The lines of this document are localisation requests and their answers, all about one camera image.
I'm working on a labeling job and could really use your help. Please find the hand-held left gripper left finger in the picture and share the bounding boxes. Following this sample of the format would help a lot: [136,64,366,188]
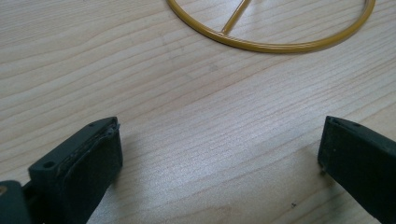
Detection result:
[27,116,123,224]

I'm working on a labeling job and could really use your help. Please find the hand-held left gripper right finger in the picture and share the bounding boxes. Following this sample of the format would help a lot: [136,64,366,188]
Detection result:
[317,115,396,224]

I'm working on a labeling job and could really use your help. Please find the yellow metal wire ring stand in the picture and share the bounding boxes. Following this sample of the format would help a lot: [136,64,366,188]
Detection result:
[165,0,376,54]

